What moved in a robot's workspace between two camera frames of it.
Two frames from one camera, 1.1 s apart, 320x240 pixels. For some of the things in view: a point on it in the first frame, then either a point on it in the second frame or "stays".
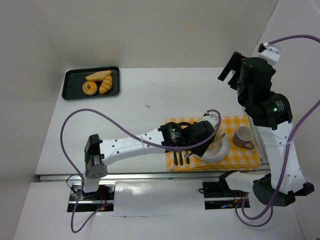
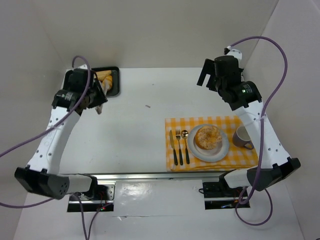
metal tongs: (188, 154) to (98, 108)
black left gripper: (200, 149) to (99, 93)
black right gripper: (235, 69) to (208, 75)
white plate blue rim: (217, 153) stays
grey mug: (242, 136) stays
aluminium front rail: (73, 178) stays
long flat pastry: (99, 76) stays
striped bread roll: (106, 85) stays
